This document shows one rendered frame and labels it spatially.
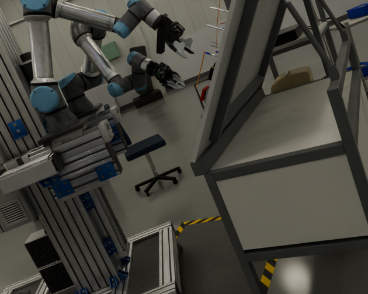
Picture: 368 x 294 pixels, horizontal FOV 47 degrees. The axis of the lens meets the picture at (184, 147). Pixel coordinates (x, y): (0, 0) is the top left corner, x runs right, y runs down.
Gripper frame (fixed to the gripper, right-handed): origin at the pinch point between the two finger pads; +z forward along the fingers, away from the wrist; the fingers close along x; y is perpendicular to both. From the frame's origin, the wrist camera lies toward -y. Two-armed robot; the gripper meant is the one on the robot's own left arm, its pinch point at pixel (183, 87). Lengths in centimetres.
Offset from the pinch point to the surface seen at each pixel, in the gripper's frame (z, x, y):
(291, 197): 71, -17, -4
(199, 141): 31.9, -20.2, 12.4
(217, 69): 31.1, 2.3, 32.9
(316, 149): 72, 0, 11
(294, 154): 66, -5, 9
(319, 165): 75, -3, 6
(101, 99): -703, 62, -706
